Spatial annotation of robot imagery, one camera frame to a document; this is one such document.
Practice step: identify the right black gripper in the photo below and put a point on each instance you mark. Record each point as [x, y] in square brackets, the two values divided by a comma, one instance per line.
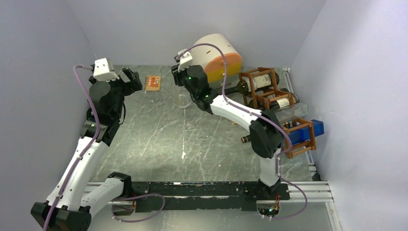
[177, 74]

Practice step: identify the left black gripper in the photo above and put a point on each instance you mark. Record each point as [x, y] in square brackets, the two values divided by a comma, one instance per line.
[130, 87]

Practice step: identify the clear glass bottle black cap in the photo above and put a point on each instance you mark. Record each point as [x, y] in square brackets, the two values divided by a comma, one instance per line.
[183, 100]

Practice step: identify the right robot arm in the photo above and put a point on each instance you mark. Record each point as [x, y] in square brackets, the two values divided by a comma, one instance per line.
[266, 140]

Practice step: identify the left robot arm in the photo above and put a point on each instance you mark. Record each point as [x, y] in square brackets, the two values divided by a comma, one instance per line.
[67, 208]

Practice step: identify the brown wooden wine rack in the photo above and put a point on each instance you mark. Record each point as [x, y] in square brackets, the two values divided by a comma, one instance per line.
[260, 90]

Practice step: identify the dark green wine bottle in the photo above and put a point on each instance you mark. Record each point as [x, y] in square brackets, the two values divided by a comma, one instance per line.
[244, 87]

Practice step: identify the dark bottle copper cap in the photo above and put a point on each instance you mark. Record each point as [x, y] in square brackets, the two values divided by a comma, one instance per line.
[246, 139]

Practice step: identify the dark bottle white label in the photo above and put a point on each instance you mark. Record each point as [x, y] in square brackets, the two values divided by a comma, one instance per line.
[274, 105]

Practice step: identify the large clear plastic bottle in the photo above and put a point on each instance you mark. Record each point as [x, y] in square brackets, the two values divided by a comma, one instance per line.
[291, 112]

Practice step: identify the blue square glass bottle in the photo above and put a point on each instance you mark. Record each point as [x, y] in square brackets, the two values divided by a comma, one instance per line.
[302, 134]

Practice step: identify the orange card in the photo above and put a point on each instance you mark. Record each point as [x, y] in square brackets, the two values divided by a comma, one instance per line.
[153, 83]

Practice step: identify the cream round drawer cabinet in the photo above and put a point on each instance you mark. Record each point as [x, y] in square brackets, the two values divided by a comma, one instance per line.
[212, 62]

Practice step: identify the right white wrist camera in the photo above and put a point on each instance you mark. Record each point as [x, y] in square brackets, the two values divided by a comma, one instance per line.
[183, 59]

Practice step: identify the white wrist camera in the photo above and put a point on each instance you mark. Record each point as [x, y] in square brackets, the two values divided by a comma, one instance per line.
[183, 59]
[103, 69]

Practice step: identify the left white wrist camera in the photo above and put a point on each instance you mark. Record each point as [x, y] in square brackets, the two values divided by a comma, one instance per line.
[103, 69]

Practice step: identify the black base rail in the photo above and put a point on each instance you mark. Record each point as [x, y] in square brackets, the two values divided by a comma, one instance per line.
[243, 195]

